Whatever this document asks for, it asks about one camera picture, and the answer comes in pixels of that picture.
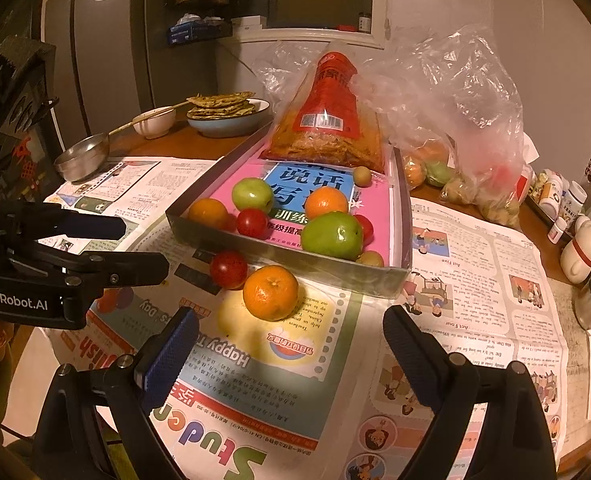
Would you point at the bagged orange mandarin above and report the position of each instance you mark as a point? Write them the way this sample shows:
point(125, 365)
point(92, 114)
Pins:
point(414, 171)
point(431, 152)

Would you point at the bag of small brown fruits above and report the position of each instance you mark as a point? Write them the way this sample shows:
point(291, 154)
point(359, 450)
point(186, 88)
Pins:
point(480, 201)

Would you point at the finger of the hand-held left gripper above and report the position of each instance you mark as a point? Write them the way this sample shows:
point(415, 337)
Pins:
point(125, 267)
point(90, 227)

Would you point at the clear plastic bag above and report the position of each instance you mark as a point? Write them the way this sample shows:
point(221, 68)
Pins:
point(425, 85)

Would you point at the small white medicine bottle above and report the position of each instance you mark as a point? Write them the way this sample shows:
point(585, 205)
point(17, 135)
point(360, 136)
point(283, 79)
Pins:
point(557, 230)

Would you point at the orange snack bag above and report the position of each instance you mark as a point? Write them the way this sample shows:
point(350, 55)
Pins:
point(325, 135)

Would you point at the red paper decoration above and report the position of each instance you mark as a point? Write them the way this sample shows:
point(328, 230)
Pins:
point(22, 147)

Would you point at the pink exercise book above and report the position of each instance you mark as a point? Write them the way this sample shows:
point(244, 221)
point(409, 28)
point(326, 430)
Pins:
point(378, 200)

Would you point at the red white snack package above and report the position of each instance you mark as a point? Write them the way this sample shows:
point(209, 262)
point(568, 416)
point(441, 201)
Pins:
point(508, 175)

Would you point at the blue bowl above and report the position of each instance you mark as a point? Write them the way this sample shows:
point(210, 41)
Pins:
point(225, 127)

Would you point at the white bottle orange label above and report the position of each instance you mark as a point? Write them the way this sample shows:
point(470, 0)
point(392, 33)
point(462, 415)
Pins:
point(550, 194)

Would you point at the large green jujube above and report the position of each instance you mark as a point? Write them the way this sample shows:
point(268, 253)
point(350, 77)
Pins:
point(333, 235)

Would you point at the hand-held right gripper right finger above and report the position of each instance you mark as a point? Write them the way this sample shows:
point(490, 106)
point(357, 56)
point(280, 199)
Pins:
point(415, 360)

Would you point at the metal bowl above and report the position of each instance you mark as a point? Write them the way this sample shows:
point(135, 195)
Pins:
point(82, 157)

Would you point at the bagged green fruit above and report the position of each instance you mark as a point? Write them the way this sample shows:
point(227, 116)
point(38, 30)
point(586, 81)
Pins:
point(439, 173)

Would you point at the grey shallow cardboard box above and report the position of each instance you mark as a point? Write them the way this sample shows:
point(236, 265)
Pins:
point(335, 267)

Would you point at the grey refrigerator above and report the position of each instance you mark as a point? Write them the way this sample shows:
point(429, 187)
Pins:
point(110, 60)

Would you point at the small dark bottle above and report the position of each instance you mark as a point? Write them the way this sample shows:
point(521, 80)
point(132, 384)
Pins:
point(364, 22)

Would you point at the stack of flat pancakes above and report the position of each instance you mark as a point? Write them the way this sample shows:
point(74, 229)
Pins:
point(220, 105)

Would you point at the white bowl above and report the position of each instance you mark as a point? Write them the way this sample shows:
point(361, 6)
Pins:
point(154, 125)

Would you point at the white ceramic figure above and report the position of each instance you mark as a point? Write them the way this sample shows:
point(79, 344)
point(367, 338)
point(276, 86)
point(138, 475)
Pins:
point(583, 250)

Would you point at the blue box package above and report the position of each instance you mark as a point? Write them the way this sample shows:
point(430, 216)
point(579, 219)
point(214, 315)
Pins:
point(198, 32)

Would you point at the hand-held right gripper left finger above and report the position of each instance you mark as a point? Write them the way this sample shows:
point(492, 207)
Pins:
point(168, 360)

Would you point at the colour printed newspaper sheet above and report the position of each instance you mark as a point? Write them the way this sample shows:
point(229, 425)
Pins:
point(275, 385)
point(500, 285)
point(140, 180)

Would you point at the red cherry tomato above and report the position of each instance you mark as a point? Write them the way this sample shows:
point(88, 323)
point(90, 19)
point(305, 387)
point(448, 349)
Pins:
point(367, 228)
point(252, 223)
point(229, 270)

